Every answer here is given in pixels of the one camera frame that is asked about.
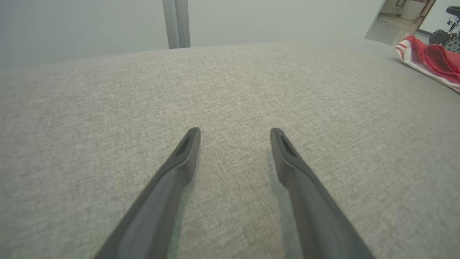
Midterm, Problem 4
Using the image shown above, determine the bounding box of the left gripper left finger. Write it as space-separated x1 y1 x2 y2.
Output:
93 127 201 259

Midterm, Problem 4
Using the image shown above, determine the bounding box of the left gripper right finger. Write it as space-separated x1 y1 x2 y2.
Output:
270 127 376 259

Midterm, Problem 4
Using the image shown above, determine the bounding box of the red white basketball jersey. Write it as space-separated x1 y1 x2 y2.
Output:
394 35 460 94

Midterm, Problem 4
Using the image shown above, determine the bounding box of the grey fabric sofa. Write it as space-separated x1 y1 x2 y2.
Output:
0 38 460 259

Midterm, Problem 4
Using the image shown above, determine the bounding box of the black bicycle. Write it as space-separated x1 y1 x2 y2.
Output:
429 5 460 53

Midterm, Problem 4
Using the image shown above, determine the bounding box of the grey double-bar partition post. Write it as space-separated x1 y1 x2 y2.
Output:
162 0 191 49

